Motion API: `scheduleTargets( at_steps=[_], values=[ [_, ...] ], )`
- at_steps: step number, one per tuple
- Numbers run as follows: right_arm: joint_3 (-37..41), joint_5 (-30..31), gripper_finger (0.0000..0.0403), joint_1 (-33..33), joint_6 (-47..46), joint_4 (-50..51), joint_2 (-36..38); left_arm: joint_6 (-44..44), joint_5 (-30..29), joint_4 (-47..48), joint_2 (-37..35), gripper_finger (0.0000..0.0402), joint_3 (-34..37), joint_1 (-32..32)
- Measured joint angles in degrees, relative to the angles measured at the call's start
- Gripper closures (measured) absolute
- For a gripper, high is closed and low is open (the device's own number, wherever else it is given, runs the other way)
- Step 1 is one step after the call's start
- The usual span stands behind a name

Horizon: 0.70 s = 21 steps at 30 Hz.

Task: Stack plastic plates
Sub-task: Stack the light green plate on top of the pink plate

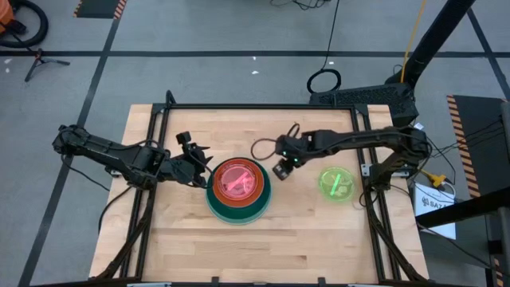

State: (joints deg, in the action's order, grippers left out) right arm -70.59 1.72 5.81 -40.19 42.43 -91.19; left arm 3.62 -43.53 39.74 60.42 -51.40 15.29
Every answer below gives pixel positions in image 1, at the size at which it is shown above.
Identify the black slanted pole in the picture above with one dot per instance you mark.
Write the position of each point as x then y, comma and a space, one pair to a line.
434, 40

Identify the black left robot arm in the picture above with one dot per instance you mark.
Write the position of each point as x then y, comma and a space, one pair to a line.
107, 153

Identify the dark green large plastic plate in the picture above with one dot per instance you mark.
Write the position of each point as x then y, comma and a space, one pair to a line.
239, 213

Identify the black hazard-striped floor mat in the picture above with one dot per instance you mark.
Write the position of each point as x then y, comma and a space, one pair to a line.
97, 8

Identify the orange large plastic plate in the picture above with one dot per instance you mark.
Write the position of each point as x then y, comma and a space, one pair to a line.
217, 191

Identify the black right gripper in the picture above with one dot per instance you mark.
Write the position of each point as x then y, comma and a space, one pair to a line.
295, 149

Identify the green translucent small plate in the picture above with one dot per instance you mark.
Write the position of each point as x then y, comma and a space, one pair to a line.
336, 184

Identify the black metal table frame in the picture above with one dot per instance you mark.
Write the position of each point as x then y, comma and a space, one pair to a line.
259, 106

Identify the black tripod stand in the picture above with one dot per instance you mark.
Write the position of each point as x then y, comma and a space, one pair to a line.
40, 61

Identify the pink translucent small plate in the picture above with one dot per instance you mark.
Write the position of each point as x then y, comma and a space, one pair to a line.
235, 181

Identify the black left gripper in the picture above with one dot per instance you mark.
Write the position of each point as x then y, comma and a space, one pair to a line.
191, 169

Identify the white printed paper sign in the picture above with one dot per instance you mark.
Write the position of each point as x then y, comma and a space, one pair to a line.
434, 207

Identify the black horizontal beam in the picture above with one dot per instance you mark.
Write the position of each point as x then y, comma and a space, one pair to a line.
462, 209

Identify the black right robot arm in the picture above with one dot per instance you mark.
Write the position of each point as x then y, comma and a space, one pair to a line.
358, 137

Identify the large hazard-striped black mat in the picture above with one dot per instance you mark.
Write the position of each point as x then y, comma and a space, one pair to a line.
482, 135

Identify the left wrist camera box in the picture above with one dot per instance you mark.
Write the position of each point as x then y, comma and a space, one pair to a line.
183, 138

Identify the yellow plug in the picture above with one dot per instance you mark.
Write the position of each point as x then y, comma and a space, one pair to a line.
436, 179

